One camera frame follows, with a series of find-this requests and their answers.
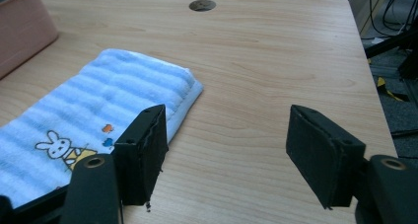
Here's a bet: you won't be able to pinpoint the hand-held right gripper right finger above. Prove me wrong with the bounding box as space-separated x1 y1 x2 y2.
285 104 367 210

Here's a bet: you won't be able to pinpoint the yellow and black tape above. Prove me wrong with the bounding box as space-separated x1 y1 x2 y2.
375 76 411 103

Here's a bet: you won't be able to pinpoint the black cables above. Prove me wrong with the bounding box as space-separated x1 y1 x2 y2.
344 0 418 38

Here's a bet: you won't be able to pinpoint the blue striped rabbit towel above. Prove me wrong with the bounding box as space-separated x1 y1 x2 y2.
0 47 204 209

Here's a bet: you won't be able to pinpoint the brown box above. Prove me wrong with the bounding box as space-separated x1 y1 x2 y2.
0 0 60 80

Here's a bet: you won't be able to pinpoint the black metal stand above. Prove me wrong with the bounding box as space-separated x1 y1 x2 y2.
364 18 418 80

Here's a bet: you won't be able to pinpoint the round cable hole cover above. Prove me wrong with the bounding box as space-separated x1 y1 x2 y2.
188 0 217 13

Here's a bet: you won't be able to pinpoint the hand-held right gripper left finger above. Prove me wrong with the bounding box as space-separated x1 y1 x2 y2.
111 104 170 206

